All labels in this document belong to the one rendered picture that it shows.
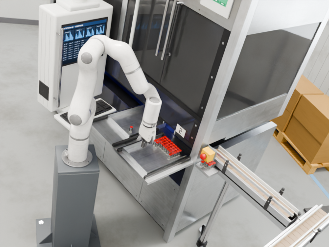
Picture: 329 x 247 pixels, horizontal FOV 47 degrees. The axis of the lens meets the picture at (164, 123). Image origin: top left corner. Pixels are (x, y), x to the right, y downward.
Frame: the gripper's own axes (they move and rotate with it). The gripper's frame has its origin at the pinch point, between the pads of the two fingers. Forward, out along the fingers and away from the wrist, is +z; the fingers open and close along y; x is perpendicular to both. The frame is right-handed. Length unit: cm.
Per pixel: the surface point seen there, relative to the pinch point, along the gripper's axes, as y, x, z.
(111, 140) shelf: 31.9, -2.4, 22.3
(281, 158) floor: 1, -229, 110
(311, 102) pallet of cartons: 7, -250, 42
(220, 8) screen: 3, -38, -79
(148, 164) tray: 1.3, -9.7, 22.1
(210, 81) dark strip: -4, -40, -37
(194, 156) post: -10.6, -39.2, 17.5
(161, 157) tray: 3.1, -22.3, 22.1
